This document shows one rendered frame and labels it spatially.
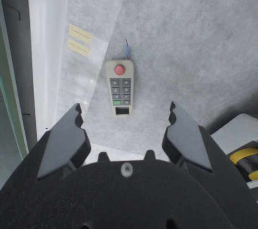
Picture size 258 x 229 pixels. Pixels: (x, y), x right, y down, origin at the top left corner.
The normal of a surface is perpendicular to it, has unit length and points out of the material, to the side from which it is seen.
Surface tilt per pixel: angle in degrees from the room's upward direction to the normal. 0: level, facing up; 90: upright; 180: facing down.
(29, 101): 26
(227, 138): 90
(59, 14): 34
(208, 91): 0
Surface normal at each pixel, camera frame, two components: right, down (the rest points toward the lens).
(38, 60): 0.42, 0.60
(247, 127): -0.91, -0.34
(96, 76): 0.04, 0.47
